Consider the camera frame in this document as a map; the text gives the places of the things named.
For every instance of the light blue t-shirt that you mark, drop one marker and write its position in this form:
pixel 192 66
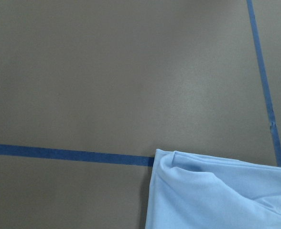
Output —
pixel 192 191

